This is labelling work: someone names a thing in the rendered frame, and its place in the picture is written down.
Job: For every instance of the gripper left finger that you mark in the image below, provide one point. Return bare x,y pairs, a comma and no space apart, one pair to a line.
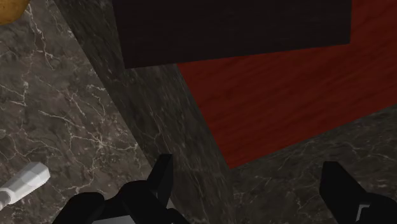
145,198

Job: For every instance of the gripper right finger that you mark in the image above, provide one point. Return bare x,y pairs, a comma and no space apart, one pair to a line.
347,198

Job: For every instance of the brown round fruit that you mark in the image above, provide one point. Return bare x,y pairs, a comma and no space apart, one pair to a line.
11,9

